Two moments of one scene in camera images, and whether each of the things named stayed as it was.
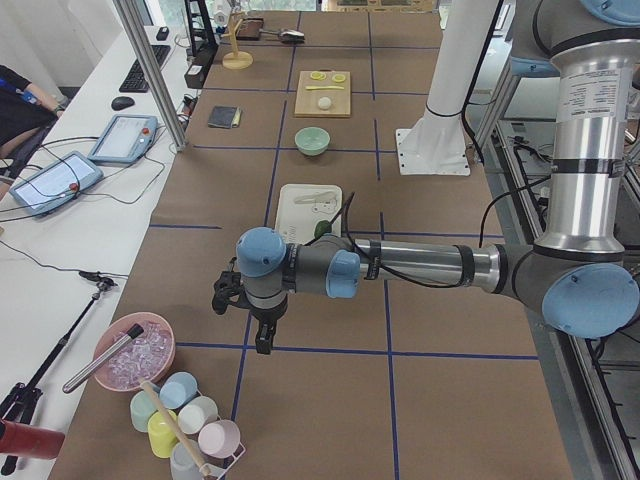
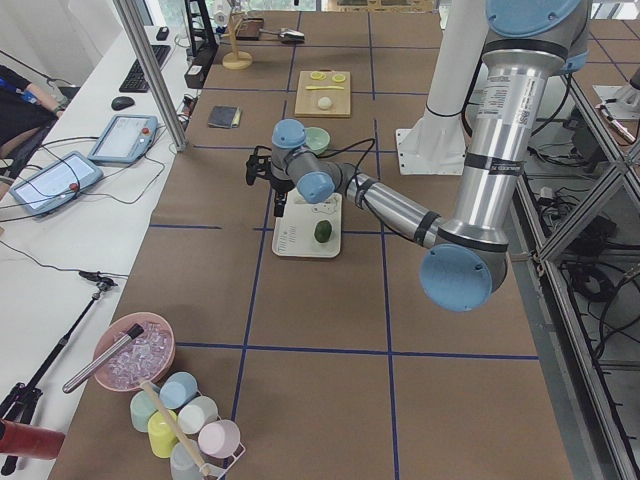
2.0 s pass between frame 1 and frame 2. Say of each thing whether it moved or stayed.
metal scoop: stayed
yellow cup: stayed
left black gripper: moved
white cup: stayed
